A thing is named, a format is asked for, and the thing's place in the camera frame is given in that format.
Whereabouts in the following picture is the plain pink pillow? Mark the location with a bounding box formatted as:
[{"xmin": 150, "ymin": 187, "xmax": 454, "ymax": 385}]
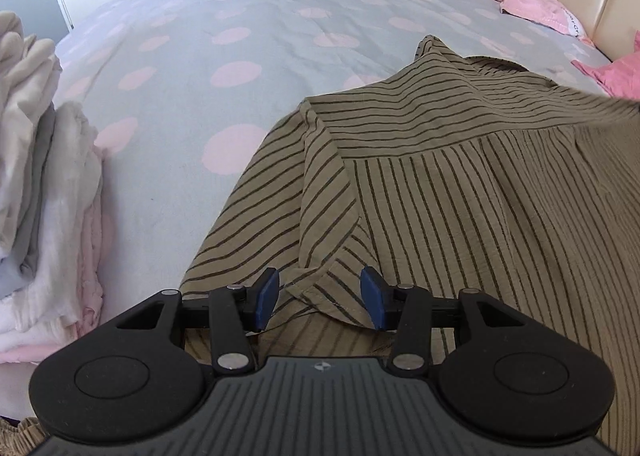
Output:
[{"xmin": 571, "ymin": 31, "xmax": 640, "ymax": 100}]

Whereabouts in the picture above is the pink pillow with white edge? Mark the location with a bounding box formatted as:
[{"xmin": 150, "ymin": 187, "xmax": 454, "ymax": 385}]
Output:
[{"xmin": 500, "ymin": 0, "xmax": 597, "ymax": 46}]

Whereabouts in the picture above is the pink folded cloth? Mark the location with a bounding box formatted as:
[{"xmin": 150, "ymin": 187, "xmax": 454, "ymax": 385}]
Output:
[{"xmin": 0, "ymin": 143, "xmax": 107, "ymax": 365}]

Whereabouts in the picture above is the grey folded cloth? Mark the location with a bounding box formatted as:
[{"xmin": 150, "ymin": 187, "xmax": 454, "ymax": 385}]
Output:
[{"xmin": 0, "ymin": 103, "xmax": 57, "ymax": 298}]

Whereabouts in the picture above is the olive striped shirt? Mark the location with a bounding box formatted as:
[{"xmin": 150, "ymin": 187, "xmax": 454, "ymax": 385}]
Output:
[{"xmin": 179, "ymin": 34, "xmax": 640, "ymax": 448}]

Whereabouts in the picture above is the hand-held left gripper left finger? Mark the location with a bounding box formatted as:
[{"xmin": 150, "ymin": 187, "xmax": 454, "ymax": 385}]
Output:
[{"xmin": 102, "ymin": 267, "xmax": 281, "ymax": 378}]

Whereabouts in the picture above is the white folded cloth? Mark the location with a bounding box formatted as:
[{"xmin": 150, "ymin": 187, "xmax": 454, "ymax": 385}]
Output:
[{"xmin": 0, "ymin": 101, "xmax": 104, "ymax": 353}]

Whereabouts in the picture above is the grey pink-dotted bed cover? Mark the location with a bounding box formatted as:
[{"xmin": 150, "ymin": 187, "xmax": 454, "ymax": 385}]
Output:
[{"xmin": 0, "ymin": 0, "xmax": 616, "ymax": 422}]

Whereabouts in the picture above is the tan crinkled cloth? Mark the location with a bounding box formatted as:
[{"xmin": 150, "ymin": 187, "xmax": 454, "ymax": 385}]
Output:
[{"xmin": 0, "ymin": 416, "xmax": 47, "ymax": 456}]

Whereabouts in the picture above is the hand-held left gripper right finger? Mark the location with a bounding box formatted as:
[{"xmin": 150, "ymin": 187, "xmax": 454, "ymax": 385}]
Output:
[{"xmin": 359, "ymin": 266, "xmax": 540, "ymax": 378}]

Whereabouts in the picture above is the cream folded cloth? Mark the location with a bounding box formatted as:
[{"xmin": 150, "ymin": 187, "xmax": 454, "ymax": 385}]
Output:
[{"xmin": 0, "ymin": 11, "xmax": 64, "ymax": 258}]

